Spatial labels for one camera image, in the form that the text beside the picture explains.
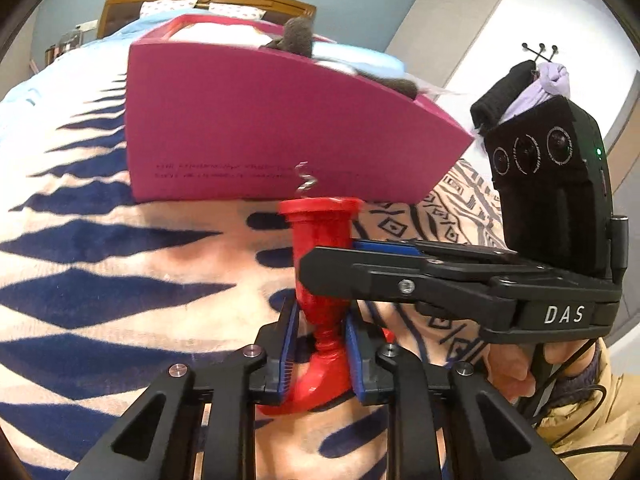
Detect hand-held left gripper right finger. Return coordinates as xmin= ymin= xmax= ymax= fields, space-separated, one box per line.
xmin=344 ymin=310 xmax=573 ymax=480

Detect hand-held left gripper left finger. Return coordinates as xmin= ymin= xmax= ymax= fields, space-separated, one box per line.
xmin=65 ymin=295 xmax=301 ymax=480

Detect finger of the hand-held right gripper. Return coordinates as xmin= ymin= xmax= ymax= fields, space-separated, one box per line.
xmin=351 ymin=239 xmax=551 ymax=273
xmin=299 ymin=246 xmax=621 ymax=346

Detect red corkscrew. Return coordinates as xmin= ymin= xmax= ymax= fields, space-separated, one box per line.
xmin=257 ymin=161 xmax=396 ymax=417

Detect pink cardboard box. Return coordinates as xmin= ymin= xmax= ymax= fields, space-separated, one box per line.
xmin=125 ymin=14 xmax=476 ymax=203

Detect blue glasses case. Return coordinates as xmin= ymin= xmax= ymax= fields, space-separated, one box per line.
xmin=312 ymin=42 xmax=407 ymax=75

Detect grey brown plush toy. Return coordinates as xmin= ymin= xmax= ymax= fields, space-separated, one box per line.
xmin=265 ymin=16 xmax=421 ymax=98

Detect person's right forearm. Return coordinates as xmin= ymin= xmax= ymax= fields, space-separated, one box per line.
xmin=537 ymin=340 xmax=640 ymax=461

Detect person's right hand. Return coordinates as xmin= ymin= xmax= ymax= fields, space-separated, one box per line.
xmin=486 ymin=339 xmax=540 ymax=411

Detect black jacket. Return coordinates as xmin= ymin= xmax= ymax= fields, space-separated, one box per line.
xmin=470 ymin=60 xmax=536 ymax=136

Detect black coat hooks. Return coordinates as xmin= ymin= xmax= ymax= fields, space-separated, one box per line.
xmin=521 ymin=42 xmax=558 ymax=63

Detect white dotted pillow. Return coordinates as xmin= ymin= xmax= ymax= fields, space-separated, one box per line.
xmin=139 ymin=0 xmax=198 ymax=18
xmin=208 ymin=2 xmax=266 ymax=21

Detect blue floral duvet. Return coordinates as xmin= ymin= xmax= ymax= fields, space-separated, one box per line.
xmin=0 ymin=17 xmax=166 ymax=108

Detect nightstand with bottles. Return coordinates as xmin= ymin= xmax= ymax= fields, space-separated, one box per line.
xmin=45 ymin=30 xmax=81 ymax=66

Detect black cable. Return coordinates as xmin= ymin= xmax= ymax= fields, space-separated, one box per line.
xmin=520 ymin=340 xmax=640 ymax=461

